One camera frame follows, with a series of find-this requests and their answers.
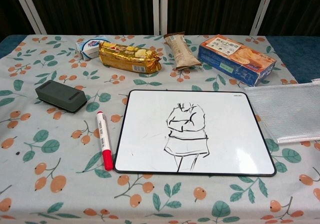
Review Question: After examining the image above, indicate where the clear mesh zipper pouch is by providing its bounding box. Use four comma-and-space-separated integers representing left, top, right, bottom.
244, 78, 320, 145

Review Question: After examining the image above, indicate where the white and blue soap box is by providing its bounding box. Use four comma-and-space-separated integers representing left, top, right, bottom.
75, 36, 111, 61

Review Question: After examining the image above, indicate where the brown snack bar wrapper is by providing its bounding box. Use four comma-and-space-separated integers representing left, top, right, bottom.
163, 31, 203, 71

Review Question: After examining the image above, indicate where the orange and blue cookie box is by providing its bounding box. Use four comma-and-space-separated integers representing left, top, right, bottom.
197, 34, 277, 87

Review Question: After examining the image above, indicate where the floral print tablecloth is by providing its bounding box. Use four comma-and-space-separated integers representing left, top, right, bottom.
0, 34, 320, 224

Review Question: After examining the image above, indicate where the white slanted frame post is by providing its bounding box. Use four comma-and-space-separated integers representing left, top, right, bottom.
11, 0, 47, 35
251, 0, 274, 36

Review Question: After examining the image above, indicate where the small black-framed whiteboard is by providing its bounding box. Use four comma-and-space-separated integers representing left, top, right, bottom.
113, 89, 277, 177

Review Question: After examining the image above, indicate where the gold foil biscuit packet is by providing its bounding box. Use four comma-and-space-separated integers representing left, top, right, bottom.
98, 40, 163, 74

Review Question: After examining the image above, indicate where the grey whiteboard eraser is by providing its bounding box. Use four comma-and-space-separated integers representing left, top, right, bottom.
34, 79, 88, 114

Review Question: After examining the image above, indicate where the black pleated curtain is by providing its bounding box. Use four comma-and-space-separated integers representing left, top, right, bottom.
0, 0, 320, 42

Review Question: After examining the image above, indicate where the white vertical frame post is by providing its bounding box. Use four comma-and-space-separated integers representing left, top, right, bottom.
152, 0, 161, 35
160, 0, 169, 35

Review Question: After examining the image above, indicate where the red and white marker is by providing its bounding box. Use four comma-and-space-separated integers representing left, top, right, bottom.
96, 111, 114, 171

